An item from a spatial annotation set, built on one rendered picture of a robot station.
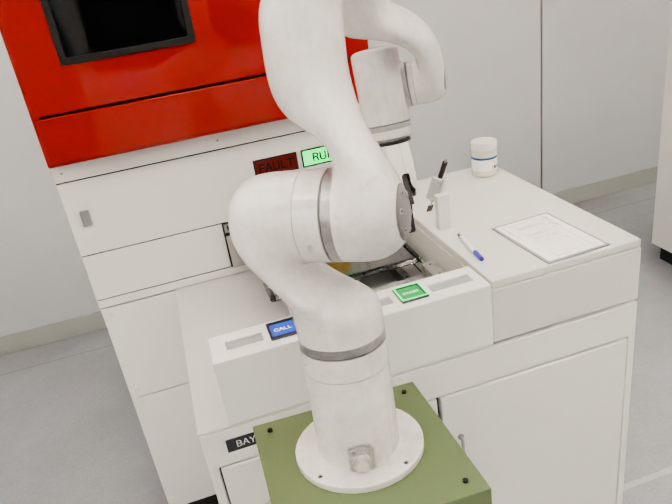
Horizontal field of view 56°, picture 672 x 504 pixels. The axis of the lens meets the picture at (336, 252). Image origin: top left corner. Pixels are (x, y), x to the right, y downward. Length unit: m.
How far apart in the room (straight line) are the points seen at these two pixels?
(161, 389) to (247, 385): 0.76
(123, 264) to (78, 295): 1.70
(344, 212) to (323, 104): 0.13
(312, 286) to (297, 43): 0.30
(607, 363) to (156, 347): 1.16
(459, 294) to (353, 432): 0.45
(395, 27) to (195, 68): 0.65
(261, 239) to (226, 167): 0.90
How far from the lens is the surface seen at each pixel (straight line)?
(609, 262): 1.42
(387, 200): 0.74
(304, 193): 0.76
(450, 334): 1.28
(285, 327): 1.20
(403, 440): 0.97
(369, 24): 1.03
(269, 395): 1.22
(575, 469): 1.70
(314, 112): 0.74
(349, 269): 1.51
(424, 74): 1.10
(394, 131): 1.12
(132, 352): 1.86
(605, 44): 3.98
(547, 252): 1.37
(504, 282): 1.29
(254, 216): 0.78
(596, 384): 1.57
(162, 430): 2.01
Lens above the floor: 1.59
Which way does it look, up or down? 25 degrees down
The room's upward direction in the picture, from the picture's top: 9 degrees counter-clockwise
